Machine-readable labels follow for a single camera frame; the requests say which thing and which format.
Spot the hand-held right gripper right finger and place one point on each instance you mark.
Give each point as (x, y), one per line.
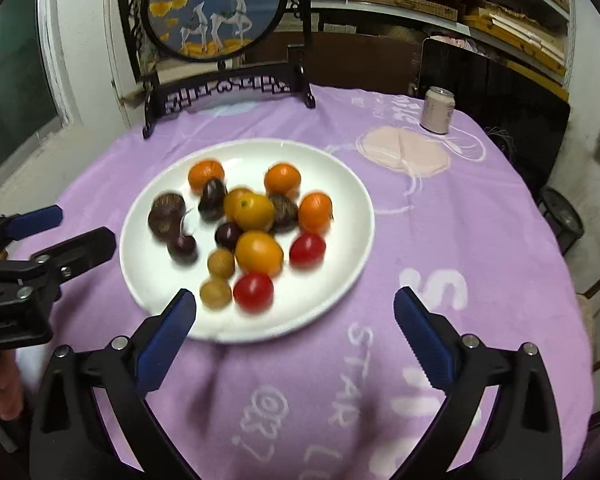
(420, 335)

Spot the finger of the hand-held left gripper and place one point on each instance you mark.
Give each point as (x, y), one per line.
(85, 250)
(35, 220)

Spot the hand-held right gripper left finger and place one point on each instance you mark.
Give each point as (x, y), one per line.
(167, 340)

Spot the tan longan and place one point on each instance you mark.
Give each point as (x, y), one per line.
(221, 263)
(215, 294)

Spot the dark brown chestnut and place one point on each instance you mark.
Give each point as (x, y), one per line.
(286, 214)
(212, 199)
(166, 212)

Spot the red tomato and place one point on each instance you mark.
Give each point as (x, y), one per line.
(253, 291)
(307, 249)

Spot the white round plate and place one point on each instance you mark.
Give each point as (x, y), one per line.
(330, 285)

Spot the yellow tomato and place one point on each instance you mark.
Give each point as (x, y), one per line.
(259, 252)
(254, 211)

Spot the orange tangerine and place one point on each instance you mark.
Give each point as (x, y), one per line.
(231, 197)
(282, 179)
(206, 174)
(315, 211)

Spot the person's left hand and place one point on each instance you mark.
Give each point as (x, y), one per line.
(7, 385)

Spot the purple printed blanket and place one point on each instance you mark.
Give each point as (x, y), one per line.
(480, 260)

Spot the glass window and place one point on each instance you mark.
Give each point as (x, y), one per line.
(10, 85)

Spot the black round stool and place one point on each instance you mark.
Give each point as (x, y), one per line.
(562, 217)

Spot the pale pink drink can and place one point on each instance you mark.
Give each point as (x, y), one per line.
(436, 110)

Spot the round deer painting table screen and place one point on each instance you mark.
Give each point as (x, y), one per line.
(215, 5)

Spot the brown wooden board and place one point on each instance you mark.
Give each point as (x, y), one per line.
(355, 60)

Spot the white wall shelf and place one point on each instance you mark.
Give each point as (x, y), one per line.
(380, 7)

